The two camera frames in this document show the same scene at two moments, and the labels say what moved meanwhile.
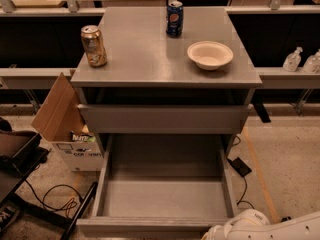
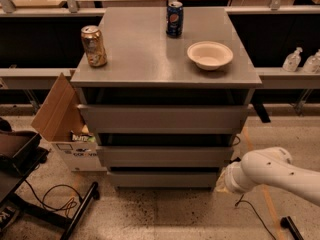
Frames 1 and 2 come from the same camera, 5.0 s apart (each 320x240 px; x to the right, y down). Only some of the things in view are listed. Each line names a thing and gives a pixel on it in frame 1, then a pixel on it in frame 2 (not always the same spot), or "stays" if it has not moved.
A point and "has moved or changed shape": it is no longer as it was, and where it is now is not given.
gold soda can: [96, 53] stays
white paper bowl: [208, 55] stays
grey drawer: [175, 185] has moved or changed shape
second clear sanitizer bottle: [312, 64] stays
